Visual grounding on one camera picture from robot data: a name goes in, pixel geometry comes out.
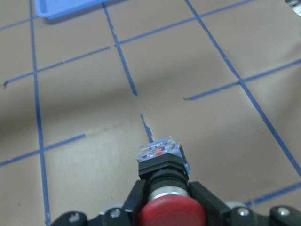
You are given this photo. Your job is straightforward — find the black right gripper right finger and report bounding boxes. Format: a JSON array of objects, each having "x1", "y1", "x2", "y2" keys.
[{"x1": 188, "y1": 181, "x2": 301, "y2": 226}]

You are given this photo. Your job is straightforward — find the red emergency stop button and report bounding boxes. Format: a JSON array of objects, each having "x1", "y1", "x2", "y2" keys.
[{"x1": 137, "y1": 137, "x2": 207, "y2": 226}]

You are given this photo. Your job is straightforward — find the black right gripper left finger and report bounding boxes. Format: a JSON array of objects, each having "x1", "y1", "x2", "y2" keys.
[{"x1": 51, "y1": 180, "x2": 146, "y2": 226}]

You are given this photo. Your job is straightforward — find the blue plastic tray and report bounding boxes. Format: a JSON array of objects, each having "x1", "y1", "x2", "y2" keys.
[{"x1": 34, "y1": 0, "x2": 120, "y2": 20}]

